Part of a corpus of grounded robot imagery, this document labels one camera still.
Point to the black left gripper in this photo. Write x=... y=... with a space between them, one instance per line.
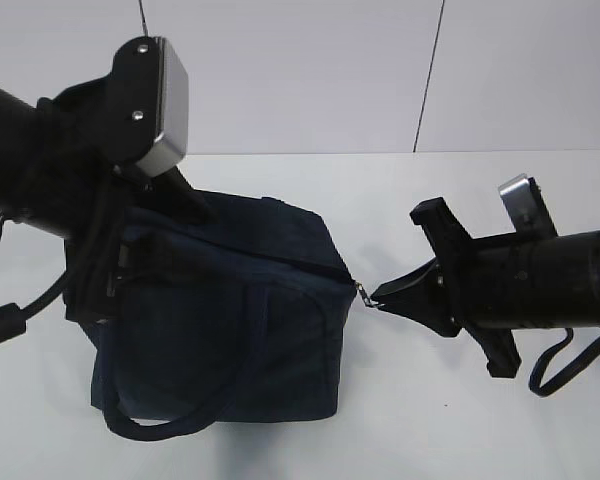
x=89 y=296

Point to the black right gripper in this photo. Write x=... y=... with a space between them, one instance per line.
x=421 y=295

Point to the dark navy fabric bag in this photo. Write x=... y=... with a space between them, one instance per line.
x=240 y=321

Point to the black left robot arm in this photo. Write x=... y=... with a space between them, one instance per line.
x=72 y=164

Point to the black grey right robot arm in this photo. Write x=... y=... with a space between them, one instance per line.
x=493 y=286

